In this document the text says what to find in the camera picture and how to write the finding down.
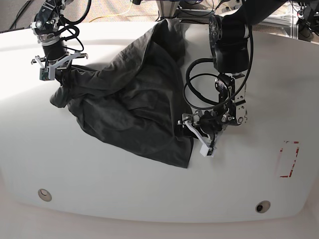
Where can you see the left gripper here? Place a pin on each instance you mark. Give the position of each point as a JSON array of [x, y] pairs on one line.
[[205, 126]]

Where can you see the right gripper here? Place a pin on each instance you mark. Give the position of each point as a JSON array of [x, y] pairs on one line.
[[58, 60]]

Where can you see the dark grey t-shirt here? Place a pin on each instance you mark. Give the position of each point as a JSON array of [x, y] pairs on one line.
[[135, 101]]

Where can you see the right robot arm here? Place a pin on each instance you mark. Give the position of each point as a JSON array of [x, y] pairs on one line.
[[59, 40]]

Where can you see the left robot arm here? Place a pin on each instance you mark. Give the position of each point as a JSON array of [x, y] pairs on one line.
[[232, 47]]

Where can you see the right table grommet hole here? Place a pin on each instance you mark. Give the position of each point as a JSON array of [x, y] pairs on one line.
[[262, 207]]

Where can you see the table grommet hole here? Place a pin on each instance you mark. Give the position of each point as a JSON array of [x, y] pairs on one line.
[[262, 207], [44, 195]]

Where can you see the red tape rectangle marking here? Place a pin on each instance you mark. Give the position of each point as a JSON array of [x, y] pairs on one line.
[[288, 157]]

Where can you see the left table grommet hole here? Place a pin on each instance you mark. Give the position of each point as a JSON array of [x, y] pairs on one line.
[[44, 195]]

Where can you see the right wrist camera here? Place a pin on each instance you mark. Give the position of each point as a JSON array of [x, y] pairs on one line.
[[44, 74]]

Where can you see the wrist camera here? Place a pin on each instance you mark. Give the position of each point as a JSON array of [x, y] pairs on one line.
[[207, 151], [44, 74]]

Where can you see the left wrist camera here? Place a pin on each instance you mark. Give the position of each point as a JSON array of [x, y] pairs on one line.
[[207, 151]]

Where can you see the aluminium frame stand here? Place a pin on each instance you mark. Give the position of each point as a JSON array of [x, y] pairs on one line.
[[282, 22]]

